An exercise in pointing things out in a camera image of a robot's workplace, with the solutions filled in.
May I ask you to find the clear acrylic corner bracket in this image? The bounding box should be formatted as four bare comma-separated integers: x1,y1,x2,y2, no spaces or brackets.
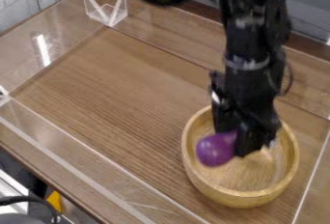
82,0,128,27

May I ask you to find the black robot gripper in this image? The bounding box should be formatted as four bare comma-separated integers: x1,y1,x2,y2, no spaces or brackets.
208,63,292,157

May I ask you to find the clear acrylic tray wall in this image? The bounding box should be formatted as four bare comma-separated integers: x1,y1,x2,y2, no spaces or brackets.
0,91,208,224

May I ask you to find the purple toy eggplant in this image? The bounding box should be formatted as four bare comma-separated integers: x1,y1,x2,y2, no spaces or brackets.
196,130,237,167

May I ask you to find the light wooden bowl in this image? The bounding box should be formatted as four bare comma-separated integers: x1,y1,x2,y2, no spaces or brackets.
181,106,299,209

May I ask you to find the yellow sticker tag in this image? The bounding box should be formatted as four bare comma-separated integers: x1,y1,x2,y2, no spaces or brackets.
45,190,62,212

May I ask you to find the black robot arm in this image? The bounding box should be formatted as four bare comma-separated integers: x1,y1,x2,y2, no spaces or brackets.
142,0,293,157

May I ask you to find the black cable loop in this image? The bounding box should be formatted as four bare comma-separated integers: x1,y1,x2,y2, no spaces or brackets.
0,195,58,224

